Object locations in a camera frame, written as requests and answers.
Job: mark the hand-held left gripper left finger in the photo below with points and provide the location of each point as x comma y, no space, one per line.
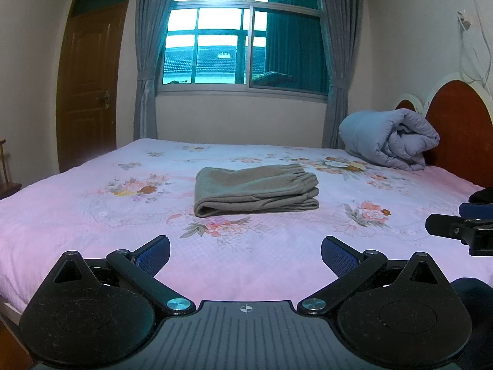
154,256

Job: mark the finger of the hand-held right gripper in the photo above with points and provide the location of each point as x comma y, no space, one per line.
477,237
475,211

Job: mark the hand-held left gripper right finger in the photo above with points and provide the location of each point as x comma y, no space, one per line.
338,257

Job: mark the grey-green pants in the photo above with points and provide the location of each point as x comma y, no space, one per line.
250,190

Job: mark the bed with pink floral sheet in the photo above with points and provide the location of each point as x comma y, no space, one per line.
115,219

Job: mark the red and white headboard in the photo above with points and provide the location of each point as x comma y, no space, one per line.
462,123

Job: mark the grey-blue rolled quilt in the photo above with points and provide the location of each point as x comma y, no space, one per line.
385,138

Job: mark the wooden chair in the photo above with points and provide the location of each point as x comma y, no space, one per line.
7,189

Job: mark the brown wooden door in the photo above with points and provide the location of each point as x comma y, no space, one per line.
88,65

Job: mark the grey curtain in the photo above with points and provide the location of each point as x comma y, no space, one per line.
148,46
339,46

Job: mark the sliding glass window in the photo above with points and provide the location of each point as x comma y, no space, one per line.
238,46

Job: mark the white wall socket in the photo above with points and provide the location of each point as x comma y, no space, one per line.
465,19

